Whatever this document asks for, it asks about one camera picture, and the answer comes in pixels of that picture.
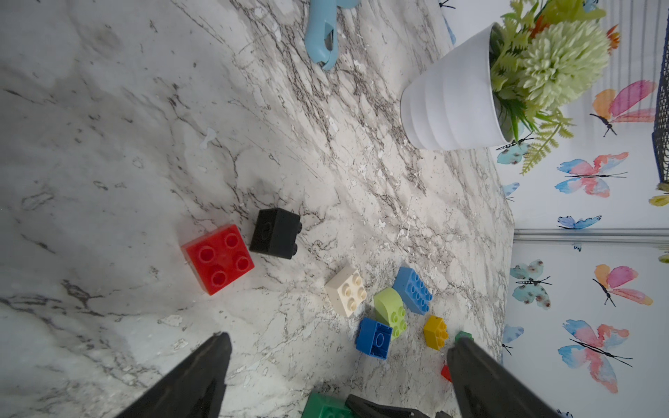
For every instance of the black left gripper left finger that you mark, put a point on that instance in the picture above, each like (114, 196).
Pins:
(195, 388)

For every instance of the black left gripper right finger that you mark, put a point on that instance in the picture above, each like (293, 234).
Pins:
(484, 388)

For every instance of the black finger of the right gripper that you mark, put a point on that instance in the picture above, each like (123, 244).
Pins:
(366, 409)

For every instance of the green lego base brick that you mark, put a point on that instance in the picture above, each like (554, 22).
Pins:
(323, 406)

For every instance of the cream lego brick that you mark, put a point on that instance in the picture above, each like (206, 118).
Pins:
(346, 291)

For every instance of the red lego brick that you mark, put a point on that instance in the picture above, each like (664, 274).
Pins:
(218, 258)

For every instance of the small red lego piece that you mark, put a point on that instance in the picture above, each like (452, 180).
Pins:
(446, 373)

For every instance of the small green lego brick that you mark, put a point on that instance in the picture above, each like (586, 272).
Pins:
(463, 335)

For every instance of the dark blue lego brick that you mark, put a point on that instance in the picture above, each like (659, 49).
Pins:
(374, 339)

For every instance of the yellow lego brick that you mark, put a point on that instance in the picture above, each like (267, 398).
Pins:
(435, 333)

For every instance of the lime green lego brick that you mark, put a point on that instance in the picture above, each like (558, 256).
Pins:
(390, 311)

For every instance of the light blue lego brick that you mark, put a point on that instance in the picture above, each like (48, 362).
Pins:
(414, 293)

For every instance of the black lego brick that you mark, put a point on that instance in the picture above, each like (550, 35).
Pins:
(275, 233)

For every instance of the white plant pot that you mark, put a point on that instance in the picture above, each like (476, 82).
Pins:
(451, 106)

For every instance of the artificial green plant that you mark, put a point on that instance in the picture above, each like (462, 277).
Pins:
(544, 55)

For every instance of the black wire wall basket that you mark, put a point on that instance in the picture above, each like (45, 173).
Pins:
(660, 129)

